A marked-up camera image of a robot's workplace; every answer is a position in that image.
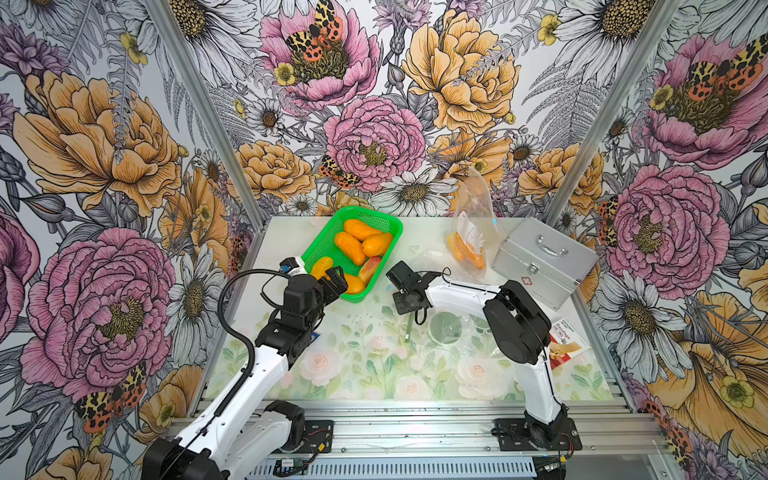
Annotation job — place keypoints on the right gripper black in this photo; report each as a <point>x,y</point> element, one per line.
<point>399,305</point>

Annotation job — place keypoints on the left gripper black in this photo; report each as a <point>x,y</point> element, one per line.
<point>336,280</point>

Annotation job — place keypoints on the clear zip-top bag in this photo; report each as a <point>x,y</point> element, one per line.
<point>439,340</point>
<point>474,219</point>

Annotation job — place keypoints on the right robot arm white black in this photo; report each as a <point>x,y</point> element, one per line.
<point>519,327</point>

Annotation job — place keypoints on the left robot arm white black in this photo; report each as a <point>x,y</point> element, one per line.
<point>233,435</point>

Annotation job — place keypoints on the orange mango bottom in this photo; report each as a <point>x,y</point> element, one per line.
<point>377,245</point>

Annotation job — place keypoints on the orange mango middle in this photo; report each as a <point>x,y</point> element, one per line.
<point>350,247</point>

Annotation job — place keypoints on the orange mango top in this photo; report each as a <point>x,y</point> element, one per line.
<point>359,229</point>

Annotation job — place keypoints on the green plastic basket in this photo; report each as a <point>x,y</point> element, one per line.
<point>323,249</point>

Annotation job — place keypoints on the silver metal case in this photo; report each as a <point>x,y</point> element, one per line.
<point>549,264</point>

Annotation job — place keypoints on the red small packet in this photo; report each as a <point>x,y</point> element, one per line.
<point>566,343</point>

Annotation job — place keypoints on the small green circuit board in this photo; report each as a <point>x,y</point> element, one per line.
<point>287,467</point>

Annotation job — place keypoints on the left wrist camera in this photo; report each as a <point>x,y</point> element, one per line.
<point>293,266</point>

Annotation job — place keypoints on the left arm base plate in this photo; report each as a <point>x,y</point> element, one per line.
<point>317,437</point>

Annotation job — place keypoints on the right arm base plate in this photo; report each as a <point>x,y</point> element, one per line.
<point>518,434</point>

